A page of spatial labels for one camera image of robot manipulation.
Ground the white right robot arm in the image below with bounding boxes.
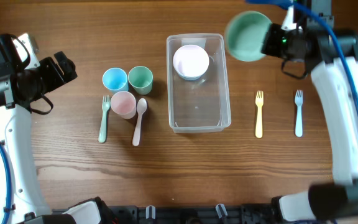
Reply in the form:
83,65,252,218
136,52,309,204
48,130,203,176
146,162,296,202
262,24,358,222

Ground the yellow plastic fork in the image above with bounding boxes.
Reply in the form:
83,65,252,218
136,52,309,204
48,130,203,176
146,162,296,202
255,90,264,138

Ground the light blue plastic fork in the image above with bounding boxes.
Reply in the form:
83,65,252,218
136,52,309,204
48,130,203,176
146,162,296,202
295,90,303,138

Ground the green plastic bowl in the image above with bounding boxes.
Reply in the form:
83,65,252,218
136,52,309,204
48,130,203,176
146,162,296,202
224,11,272,62

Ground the green plastic fork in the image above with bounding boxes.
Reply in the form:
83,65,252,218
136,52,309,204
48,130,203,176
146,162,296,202
98,95,110,143

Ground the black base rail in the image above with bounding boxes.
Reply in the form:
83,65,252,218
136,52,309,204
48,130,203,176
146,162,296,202
110,204,277,224

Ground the clear plastic container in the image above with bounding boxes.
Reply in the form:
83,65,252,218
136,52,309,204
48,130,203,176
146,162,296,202
167,33,231,133

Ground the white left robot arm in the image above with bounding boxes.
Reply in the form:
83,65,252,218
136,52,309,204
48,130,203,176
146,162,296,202
0,34,77,223

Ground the blue plastic cup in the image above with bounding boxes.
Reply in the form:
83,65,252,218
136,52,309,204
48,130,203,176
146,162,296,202
103,68,129,94

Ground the pink plastic spoon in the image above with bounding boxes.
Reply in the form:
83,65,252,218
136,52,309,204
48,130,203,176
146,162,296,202
132,98,147,146

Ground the pink plastic cup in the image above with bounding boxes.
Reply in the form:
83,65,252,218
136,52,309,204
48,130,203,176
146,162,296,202
111,91,136,119

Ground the white plastic bowl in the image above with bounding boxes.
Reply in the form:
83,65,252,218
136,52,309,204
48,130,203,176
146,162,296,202
173,45,209,77

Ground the green plastic cup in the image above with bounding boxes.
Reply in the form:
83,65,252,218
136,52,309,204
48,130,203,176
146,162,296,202
128,66,153,95

